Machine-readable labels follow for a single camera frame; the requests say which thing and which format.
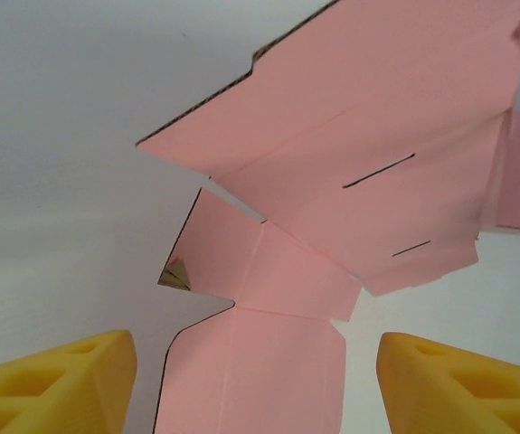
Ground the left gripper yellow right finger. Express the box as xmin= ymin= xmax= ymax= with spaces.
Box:
xmin=376 ymin=332 xmax=520 ymax=434

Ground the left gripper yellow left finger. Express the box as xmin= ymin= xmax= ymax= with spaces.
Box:
xmin=0 ymin=329 xmax=139 ymax=434

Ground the pink paper box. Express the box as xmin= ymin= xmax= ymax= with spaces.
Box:
xmin=135 ymin=0 xmax=520 ymax=434

